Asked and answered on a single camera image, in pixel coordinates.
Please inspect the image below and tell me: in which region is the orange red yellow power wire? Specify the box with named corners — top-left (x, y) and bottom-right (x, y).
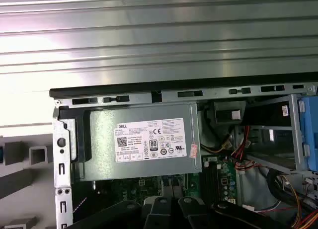
top-left (283, 181), bottom-right (318, 229)

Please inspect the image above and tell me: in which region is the grey parts rack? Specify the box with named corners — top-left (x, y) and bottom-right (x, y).
top-left (0, 136), bottom-right (54, 229)

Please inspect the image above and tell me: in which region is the black sleeved cable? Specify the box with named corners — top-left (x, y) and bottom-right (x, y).
top-left (265, 167), bottom-right (303, 202)

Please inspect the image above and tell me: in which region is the black plastic box white label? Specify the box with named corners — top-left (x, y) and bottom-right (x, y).
top-left (213, 101), bottom-right (246, 125)

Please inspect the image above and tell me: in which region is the yellow black wire bundle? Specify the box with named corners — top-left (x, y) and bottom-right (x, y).
top-left (200, 139), bottom-right (234, 156)

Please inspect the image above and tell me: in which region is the metal optical drive cage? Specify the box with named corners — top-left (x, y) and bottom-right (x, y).
top-left (244, 93), bottom-right (318, 182)

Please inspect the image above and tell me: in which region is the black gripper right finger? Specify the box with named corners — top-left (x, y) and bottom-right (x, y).
top-left (174, 179), bottom-right (286, 229)

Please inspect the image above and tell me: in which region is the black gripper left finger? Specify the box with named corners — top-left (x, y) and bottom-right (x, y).
top-left (66, 178), bottom-right (174, 229)

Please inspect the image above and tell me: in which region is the black open PC case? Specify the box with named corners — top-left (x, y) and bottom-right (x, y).
top-left (49, 81), bottom-right (318, 229)

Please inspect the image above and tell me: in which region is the orange red wire bundle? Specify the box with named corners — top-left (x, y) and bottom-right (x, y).
top-left (230, 124), bottom-right (269, 171)

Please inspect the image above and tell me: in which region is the blue plastic drive bracket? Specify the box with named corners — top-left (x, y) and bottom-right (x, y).
top-left (299, 94), bottom-right (318, 172)

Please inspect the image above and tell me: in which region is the grey power supply unit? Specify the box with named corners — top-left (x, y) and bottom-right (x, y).
top-left (83, 102), bottom-right (202, 182)

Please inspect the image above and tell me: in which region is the green motherboard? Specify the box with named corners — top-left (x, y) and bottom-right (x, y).
top-left (93, 154), bottom-right (240, 216)

